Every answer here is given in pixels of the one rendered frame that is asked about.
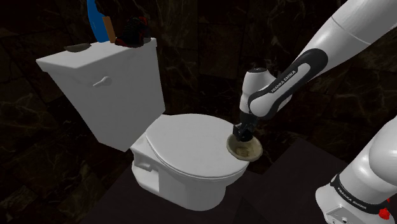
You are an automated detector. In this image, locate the black and red toy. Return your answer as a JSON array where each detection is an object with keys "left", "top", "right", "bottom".
[{"left": 115, "top": 16, "right": 152, "bottom": 48}]

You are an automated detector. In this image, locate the brown flat box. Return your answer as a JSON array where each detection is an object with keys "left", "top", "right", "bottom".
[{"left": 102, "top": 16, "right": 117, "bottom": 44}]

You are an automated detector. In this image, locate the white toilet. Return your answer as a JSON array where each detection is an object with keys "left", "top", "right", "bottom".
[{"left": 36, "top": 37, "right": 249, "bottom": 212}]

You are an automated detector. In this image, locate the grey flat dish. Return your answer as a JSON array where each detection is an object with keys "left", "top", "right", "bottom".
[{"left": 64, "top": 43, "right": 92, "bottom": 53}]

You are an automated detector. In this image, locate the beige ceramic bowl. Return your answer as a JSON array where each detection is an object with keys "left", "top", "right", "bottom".
[{"left": 226, "top": 134, "right": 264, "bottom": 163}]

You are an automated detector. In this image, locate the blue bottle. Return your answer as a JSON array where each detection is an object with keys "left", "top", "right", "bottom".
[{"left": 86, "top": 0, "right": 110, "bottom": 43}]

